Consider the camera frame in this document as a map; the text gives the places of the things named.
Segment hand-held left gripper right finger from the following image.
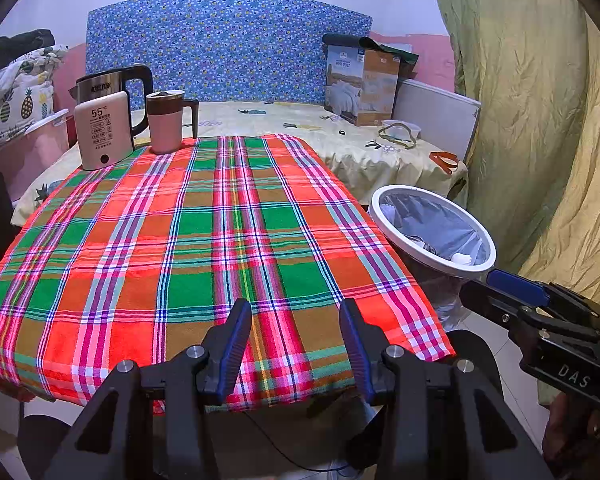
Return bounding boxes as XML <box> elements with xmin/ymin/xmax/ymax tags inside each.
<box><xmin>338</xmin><ymin>298</ymin><xmax>556</xmax><ymax>480</ymax></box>

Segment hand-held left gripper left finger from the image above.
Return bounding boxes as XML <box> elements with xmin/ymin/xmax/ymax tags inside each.
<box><xmin>42</xmin><ymin>297</ymin><xmax>253</xmax><ymax>480</ymax></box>

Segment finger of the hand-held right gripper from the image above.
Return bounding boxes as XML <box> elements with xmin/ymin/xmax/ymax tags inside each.
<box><xmin>460</xmin><ymin>280</ymin><xmax>546</xmax><ymax>341</ymax></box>
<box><xmin>486</xmin><ymin>268</ymin><xmax>600</xmax><ymax>323</ymax></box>

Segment white trash bin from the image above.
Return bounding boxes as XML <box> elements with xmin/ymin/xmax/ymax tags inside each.
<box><xmin>367</xmin><ymin>185</ymin><xmax>497</xmax><ymax>331</ymax></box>

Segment person's right hand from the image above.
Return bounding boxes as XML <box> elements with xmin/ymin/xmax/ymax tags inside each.
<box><xmin>542</xmin><ymin>392</ymin><xmax>600</xmax><ymax>480</ymax></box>

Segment plaid tablecloth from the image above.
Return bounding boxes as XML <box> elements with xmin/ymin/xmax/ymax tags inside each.
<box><xmin>0</xmin><ymin>133</ymin><xmax>456</xmax><ymax>413</ymax></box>

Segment orange scissors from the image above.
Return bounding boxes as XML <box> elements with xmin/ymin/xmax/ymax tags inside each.
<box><xmin>428</xmin><ymin>150</ymin><xmax>461</xmax><ymax>176</ymax></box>

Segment green curtain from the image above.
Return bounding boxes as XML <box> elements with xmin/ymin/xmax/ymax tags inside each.
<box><xmin>427</xmin><ymin>0</ymin><xmax>600</xmax><ymax>406</ymax></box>

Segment white flat board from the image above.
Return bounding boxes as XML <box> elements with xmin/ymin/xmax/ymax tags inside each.
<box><xmin>392</xmin><ymin>79</ymin><xmax>482</xmax><ymax>165</ymax></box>

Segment clear plastic container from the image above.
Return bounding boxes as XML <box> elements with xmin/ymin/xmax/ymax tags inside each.
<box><xmin>382</xmin><ymin>119</ymin><xmax>422</xmax><ymax>143</ymax></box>

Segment black round stool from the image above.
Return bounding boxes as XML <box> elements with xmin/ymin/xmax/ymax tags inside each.
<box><xmin>17</xmin><ymin>414</ymin><xmax>73</xmax><ymax>480</ymax></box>

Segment pink pitcher with brown lid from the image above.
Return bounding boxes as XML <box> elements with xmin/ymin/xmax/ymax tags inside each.
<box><xmin>145</xmin><ymin>89</ymin><xmax>200</xmax><ymax>155</ymax></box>

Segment cardboard quilt box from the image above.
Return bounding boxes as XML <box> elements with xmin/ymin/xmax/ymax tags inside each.
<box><xmin>322</xmin><ymin>34</ymin><xmax>401</xmax><ymax>127</ymax></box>

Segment steel and beige electric kettle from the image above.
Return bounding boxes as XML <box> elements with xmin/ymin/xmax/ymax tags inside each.
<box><xmin>69</xmin><ymin>63</ymin><xmax>153</xmax><ymax>171</ymax></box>

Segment pink storage box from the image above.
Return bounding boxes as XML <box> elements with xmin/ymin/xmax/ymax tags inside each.
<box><xmin>0</xmin><ymin>109</ymin><xmax>71</xmax><ymax>201</ymax></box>

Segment blue floral headboard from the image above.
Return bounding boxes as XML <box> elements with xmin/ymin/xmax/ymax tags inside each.
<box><xmin>85</xmin><ymin>0</ymin><xmax>373</xmax><ymax>106</ymax></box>

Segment pineapple print bedding bundle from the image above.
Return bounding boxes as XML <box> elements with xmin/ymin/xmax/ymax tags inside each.
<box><xmin>0</xmin><ymin>45</ymin><xmax>70</xmax><ymax>156</ymax></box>

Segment black duffel bag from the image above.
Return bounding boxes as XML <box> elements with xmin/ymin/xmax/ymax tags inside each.
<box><xmin>0</xmin><ymin>30</ymin><xmax>56</xmax><ymax>72</ymax></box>

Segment black cable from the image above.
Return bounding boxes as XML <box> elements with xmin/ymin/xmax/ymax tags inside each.
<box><xmin>250</xmin><ymin>412</ymin><xmax>361</xmax><ymax>473</ymax></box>

